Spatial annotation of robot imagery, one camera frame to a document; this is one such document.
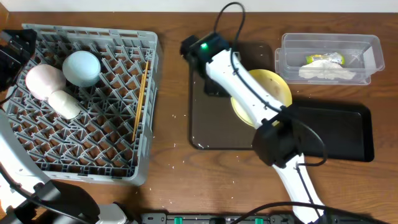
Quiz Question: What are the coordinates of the pink bowl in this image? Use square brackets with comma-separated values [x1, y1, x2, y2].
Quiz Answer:
[25, 64, 67, 100]

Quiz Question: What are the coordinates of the wooden chopstick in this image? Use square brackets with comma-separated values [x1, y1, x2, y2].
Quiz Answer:
[132, 72, 147, 141]
[134, 61, 149, 132]

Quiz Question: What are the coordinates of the light blue bowl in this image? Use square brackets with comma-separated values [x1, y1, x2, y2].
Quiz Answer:
[62, 50, 101, 87]

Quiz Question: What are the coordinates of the cream plastic cup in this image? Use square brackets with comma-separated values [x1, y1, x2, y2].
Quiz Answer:
[48, 90, 81, 119]

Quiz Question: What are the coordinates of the yellow plate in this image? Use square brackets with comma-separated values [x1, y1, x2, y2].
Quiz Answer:
[231, 69, 292, 126]

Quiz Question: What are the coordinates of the green snack wrapper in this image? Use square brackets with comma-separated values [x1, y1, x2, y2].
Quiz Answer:
[305, 52, 345, 65]

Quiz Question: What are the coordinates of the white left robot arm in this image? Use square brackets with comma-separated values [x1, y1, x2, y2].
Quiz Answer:
[1, 29, 128, 223]

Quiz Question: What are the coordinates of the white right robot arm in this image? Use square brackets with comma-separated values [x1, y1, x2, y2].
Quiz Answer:
[180, 32, 325, 223]

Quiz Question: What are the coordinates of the dark brown serving tray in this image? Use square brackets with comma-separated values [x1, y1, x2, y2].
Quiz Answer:
[189, 41, 274, 151]

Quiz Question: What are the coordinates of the grey plastic dish rack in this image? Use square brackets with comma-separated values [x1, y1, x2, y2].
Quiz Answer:
[5, 24, 162, 185]

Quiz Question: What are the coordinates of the clear plastic bin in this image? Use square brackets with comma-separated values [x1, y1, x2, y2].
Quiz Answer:
[275, 33, 385, 85]

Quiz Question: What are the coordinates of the black tray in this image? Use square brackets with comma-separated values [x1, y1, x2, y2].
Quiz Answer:
[293, 98, 374, 162]

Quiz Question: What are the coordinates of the black power strip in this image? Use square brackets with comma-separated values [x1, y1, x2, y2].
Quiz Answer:
[141, 213, 295, 224]

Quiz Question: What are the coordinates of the black cable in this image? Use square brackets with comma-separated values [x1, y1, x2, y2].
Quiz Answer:
[228, 200, 386, 224]

